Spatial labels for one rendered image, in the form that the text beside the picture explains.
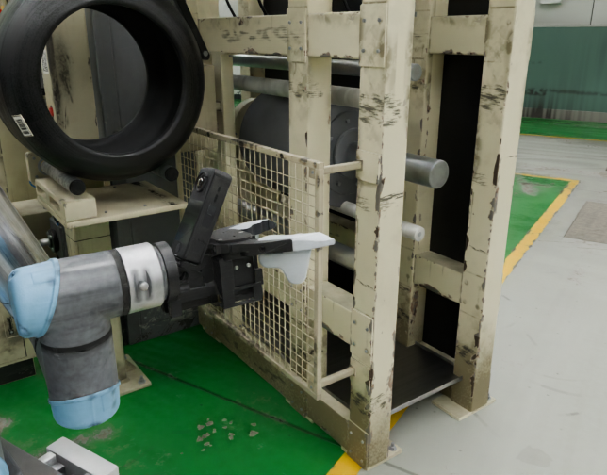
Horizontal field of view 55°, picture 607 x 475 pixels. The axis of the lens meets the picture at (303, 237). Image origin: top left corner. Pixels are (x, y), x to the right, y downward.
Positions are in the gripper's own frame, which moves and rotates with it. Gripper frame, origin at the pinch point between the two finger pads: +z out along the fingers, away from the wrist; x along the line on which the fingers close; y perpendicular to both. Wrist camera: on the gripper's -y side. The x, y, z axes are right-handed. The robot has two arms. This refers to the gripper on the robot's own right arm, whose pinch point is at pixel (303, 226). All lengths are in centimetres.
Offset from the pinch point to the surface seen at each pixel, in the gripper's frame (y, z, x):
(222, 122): -12, 52, -141
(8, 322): 56, -29, -176
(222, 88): -24, 53, -138
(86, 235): 23, -1, -147
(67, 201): 5, -12, -107
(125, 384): 85, 6, -153
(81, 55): -37, 5, -139
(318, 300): 36, 41, -63
